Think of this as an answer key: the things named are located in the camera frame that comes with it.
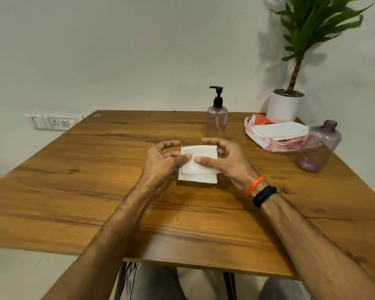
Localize person's right hand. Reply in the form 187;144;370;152
193;137;265;193

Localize person's left hand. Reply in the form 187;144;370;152
140;140;193;193

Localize white tissue sheet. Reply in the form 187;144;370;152
177;145;222;185

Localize pink bottle with liquid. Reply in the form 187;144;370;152
205;106;229;138

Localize pink plastic bottle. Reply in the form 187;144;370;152
295;120;343;173

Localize person's right forearm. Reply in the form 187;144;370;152
261;193;375;300

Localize person's left forearm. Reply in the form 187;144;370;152
42;181;160;300

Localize orange thread wristband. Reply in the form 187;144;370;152
245;175;265;198

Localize black braided wristband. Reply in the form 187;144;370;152
252;185;278;209

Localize orange white plastic tissue pack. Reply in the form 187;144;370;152
244;114;310;153

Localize stack of white tissues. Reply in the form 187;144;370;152
251;121;310;142

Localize white plant pot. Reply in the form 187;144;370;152
265;88;306;124

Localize grey trousers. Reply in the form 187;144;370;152
114;262;313;300

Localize green potted plant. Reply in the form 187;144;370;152
270;0;374;94

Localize white wall socket plate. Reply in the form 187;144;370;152
25;113;84;132

